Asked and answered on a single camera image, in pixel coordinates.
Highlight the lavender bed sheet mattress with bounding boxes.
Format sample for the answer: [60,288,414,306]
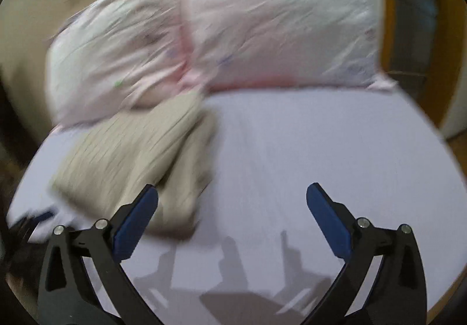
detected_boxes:
[6,87,467,325]

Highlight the pink floral pillow right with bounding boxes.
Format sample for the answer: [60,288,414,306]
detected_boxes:
[181,0,395,90]

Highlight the pink tree print pillow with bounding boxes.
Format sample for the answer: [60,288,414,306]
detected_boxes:
[45,0,188,126]

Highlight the wooden headboard frame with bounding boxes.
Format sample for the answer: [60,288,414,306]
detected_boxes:
[381,0,466,128]

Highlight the beige cable knit sweater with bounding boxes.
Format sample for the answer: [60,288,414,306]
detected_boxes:
[51,93,218,238]

